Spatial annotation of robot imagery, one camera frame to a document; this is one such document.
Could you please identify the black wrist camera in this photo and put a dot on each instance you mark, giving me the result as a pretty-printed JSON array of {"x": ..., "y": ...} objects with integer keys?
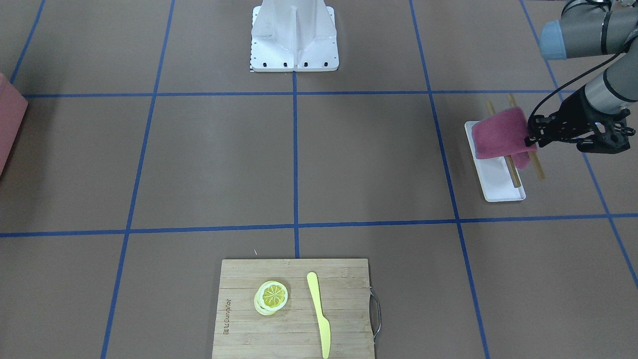
[{"x": 613, "y": 139}]

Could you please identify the magenta wiping cloth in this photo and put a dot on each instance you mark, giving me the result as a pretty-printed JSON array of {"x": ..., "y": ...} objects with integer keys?
[{"x": 503, "y": 134}]

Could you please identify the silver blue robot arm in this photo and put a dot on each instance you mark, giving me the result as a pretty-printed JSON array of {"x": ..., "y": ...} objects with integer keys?
[{"x": 589, "y": 28}]

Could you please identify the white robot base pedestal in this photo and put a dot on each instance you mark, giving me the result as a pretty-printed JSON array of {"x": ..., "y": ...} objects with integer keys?
[{"x": 293, "y": 35}]

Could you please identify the white rectangular tray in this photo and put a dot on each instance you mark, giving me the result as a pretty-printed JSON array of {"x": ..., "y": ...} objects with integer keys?
[{"x": 493, "y": 174}]

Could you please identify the bamboo cutting board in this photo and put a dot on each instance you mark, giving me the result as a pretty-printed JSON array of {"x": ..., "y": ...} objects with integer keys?
[{"x": 292, "y": 332}]

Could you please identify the yellow plastic knife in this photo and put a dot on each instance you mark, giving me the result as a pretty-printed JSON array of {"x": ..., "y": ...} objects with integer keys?
[{"x": 325, "y": 331}]

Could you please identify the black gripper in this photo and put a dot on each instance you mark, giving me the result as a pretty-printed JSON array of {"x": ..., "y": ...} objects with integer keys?
[{"x": 574, "y": 113}]

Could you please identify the yellow lemon slices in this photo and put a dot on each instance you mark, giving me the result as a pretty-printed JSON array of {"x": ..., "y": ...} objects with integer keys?
[{"x": 270, "y": 297}]

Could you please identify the pink plastic bin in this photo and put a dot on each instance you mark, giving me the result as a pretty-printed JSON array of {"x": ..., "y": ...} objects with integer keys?
[{"x": 12, "y": 110}]

